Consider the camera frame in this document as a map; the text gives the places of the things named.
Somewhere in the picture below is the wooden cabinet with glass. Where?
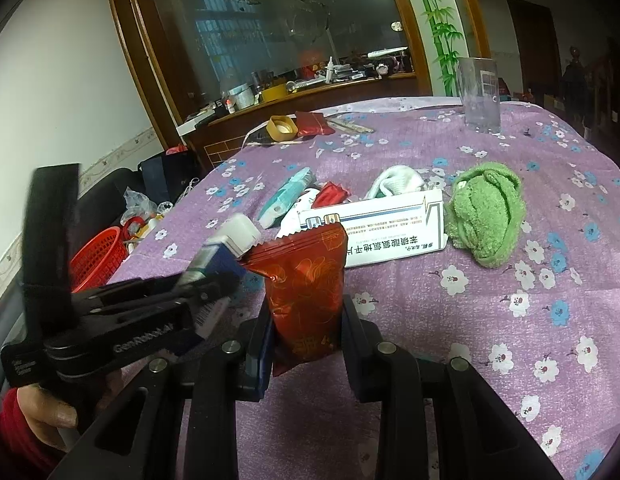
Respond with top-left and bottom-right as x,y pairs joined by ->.
105,0 -> 491,171

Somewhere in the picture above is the bundle of wooden chopsticks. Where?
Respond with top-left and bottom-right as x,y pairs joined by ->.
324,116 -> 375,135

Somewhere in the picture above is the white cloth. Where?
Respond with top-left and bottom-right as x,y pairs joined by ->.
364,166 -> 432,200

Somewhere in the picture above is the green towel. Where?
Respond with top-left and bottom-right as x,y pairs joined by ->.
447,161 -> 527,268

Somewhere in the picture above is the yellow tape roll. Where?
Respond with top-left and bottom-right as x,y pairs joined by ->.
266,115 -> 299,142

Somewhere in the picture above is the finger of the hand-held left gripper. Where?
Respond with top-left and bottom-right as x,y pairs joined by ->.
70,272 -> 241,321

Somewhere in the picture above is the clear glass mug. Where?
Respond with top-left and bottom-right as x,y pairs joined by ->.
457,57 -> 502,131

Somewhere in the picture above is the teal tube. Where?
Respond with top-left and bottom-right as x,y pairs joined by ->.
256,168 -> 317,228

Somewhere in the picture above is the white medicine box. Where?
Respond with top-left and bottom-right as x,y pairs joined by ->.
295,189 -> 448,268

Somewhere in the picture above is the clear plastic bag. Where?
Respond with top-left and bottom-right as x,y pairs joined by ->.
122,186 -> 161,221

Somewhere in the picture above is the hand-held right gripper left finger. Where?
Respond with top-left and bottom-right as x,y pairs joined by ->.
47,305 -> 278,480

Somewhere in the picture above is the white flat box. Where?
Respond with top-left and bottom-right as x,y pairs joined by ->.
177,110 -> 226,133

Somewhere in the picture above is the dark wooden door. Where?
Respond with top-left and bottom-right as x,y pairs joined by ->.
505,0 -> 563,106

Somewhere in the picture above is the person's left forearm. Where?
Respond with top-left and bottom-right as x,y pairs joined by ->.
0,387 -> 56,480

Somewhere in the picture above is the dark paper bag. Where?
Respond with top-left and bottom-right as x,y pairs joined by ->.
138,149 -> 197,207

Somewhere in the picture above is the red wrapper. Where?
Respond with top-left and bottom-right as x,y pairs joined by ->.
311,181 -> 352,209

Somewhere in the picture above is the red brown foil packet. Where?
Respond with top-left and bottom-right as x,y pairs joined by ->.
240,222 -> 348,378

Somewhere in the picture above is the person's left hand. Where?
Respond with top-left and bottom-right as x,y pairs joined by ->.
12,382 -> 81,456

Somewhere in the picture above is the purple floral tablecloth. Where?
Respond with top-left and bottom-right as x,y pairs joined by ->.
107,95 -> 620,480

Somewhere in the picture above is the white tube with red label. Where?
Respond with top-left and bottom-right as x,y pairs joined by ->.
275,187 -> 323,241

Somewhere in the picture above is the white round tin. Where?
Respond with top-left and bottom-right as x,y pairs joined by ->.
227,85 -> 256,110

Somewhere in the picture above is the bamboo wall painting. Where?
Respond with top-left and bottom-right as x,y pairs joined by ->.
395,0 -> 478,98

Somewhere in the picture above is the dark red packet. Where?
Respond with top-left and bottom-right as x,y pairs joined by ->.
294,111 -> 337,138

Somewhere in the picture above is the red plastic basket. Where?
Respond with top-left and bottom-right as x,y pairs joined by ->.
69,226 -> 127,295

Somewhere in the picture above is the wooden stair railing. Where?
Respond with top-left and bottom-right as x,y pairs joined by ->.
560,45 -> 620,141

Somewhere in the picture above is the blue white-capped bottle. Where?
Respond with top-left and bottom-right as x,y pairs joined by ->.
177,212 -> 263,343

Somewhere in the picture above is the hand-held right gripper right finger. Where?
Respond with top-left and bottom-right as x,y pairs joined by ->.
340,294 -> 566,480

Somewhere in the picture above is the small black item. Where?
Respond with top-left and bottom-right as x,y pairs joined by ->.
242,127 -> 273,147

